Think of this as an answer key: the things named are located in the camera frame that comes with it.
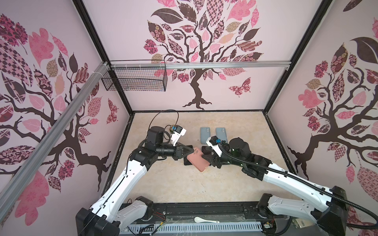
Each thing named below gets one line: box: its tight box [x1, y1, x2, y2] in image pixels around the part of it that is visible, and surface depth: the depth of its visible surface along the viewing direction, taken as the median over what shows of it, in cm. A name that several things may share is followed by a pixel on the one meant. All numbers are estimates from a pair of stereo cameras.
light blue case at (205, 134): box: [200, 126, 211, 145], surface depth 109 cm
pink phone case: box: [186, 147, 211, 173], surface depth 70 cm
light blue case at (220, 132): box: [215, 127, 228, 143], surface depth 109 cm
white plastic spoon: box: [193, 216, 220, 224], surface depth 72 cm
